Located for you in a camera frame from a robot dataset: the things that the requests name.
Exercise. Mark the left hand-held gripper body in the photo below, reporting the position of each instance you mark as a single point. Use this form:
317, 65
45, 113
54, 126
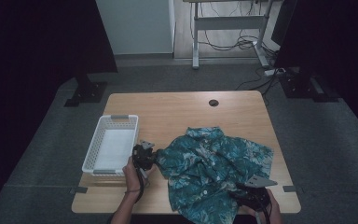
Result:
143, 157

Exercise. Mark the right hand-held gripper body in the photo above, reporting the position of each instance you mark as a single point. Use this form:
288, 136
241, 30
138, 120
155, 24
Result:
258, 196

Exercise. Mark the teal floral shirt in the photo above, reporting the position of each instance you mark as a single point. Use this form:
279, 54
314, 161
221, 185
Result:
211, 168

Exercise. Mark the white plastic basket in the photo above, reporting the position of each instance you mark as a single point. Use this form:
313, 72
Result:
90, 155

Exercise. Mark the person's right hand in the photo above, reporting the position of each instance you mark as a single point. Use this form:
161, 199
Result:
275, 208

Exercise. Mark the person's left hand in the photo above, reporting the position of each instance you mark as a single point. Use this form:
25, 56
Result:
132, 179

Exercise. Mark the black stand base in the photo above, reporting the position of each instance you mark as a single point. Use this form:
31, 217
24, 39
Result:
87, 91
301, 87

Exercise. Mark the white power strip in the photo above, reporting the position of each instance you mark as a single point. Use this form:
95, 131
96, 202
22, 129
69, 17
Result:
273, 72

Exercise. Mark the white panel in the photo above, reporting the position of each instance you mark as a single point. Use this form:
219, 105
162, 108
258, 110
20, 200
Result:
136, 25

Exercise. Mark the dark curtain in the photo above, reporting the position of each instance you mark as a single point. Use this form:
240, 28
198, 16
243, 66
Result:
43, 37
338, 46

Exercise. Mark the white desk frame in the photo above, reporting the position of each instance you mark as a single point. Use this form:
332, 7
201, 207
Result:
230, 22

